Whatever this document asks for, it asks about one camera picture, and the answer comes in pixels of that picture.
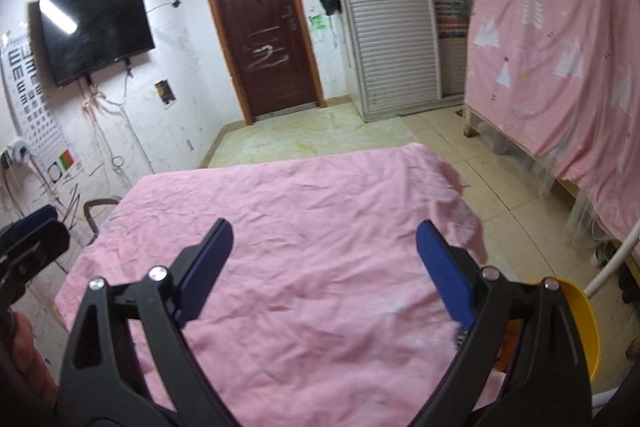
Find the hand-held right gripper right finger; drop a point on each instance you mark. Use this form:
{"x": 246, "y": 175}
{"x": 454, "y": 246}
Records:
{"x": 447, "y": 277}

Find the dark brown wooden door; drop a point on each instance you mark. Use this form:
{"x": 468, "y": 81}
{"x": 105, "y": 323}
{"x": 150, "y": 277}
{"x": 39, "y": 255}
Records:
{"x": 265, "y": 32}

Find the person's left hand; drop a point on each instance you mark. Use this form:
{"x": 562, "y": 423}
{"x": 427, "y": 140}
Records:
{"x": 32, "y": 357}

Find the dark shoe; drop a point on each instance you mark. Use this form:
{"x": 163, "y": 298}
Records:
{"x": 630, "y": 284}

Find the pink bed sheet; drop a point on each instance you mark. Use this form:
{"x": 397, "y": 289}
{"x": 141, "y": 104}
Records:
{"x": 310, "y": 217}

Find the white metal chair frame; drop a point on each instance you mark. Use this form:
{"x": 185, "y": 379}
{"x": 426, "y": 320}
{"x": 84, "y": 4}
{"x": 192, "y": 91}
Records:
{"x": 612, "y": 264}

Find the white slipper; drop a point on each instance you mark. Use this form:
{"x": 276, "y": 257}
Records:
{"x": 604, "y": 254}

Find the pink tree-print cloth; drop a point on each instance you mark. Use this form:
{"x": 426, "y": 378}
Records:
{"x": 560, "y": 57}

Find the eye chart wall poster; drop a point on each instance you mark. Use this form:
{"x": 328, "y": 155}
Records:
{"x": 30, "y": 107}

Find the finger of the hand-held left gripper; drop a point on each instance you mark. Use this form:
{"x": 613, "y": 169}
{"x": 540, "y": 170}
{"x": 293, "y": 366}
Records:
{"x": 40, "y": 247}
{"x": 35, "y": 218}

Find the wooden bed frame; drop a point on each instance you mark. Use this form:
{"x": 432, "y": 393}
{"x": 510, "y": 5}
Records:
{"x": 469, "y": 122}

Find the small wall photo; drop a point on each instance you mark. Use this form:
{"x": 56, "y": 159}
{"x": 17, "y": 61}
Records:
{"x": 165, "y": 92}

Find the white sheer net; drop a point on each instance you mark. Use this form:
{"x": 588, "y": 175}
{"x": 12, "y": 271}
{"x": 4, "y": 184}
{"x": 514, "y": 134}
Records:
{"x": 545, "y": 177}

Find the black wall television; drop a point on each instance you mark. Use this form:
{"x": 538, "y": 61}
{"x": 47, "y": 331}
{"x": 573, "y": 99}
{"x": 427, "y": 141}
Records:
{"x": 95, "y": 32}

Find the white louvered wardrobe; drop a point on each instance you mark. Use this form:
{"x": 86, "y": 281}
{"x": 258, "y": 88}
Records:
{"x": 385, "y": 32}

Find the colourful grid wall poster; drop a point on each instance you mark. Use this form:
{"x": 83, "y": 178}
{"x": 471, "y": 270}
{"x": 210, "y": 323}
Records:
{"x": 450, "y": 2}

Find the yellow bin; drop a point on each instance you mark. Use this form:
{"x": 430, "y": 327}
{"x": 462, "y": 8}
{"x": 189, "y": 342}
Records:
{"x": 582, "y": 322}

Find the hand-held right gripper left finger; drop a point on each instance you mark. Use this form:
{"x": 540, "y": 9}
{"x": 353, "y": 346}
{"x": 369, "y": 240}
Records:
{"x": 205, "y": 272}

